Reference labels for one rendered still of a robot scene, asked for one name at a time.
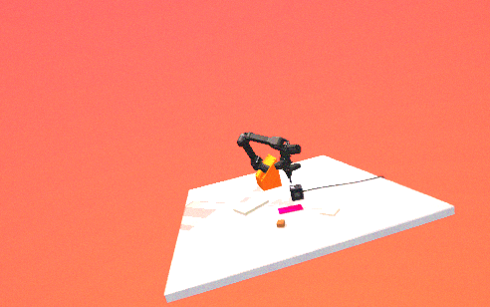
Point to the magenta rectangular block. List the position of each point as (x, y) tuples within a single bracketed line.
[(290, 208)]

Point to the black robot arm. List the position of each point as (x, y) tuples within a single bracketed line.
[(276, 143)]

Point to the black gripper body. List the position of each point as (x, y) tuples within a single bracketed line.
[(290, 166)]

